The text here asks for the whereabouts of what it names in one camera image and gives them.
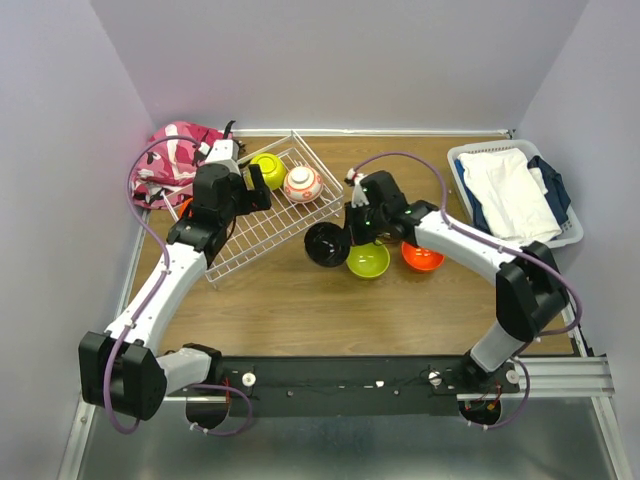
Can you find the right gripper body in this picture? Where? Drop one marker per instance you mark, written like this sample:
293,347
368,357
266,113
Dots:
366,223

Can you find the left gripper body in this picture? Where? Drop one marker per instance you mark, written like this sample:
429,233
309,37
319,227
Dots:
240,204

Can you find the yellow-green bowl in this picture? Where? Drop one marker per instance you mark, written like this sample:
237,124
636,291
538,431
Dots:
368,261
272,169

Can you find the orange bowl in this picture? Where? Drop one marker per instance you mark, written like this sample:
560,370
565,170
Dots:
185,210
421,259

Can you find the white bowl with red pattern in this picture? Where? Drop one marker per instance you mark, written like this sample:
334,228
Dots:
303,184

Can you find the beige speckled bowl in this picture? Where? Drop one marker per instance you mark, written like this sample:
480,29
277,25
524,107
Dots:
327,244

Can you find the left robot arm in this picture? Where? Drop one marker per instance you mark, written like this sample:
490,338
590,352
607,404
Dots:
120,368

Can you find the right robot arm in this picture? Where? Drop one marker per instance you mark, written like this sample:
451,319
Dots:
529,294

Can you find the pink camouflage cloth bag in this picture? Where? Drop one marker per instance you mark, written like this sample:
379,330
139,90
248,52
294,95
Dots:
166,170

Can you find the white folded cloth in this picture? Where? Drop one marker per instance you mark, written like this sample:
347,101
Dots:
511,196

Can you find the dark blue jeans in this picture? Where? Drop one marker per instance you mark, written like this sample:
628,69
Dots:
556,194

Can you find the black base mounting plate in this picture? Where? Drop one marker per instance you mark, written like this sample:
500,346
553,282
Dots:
329,386

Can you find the lavender plastic laundry basket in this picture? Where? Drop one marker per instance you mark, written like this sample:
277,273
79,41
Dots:
571,231

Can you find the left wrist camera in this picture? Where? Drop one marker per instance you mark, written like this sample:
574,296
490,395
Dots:
223,151

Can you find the white wire dish rack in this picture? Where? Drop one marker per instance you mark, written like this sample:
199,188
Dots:
261,232

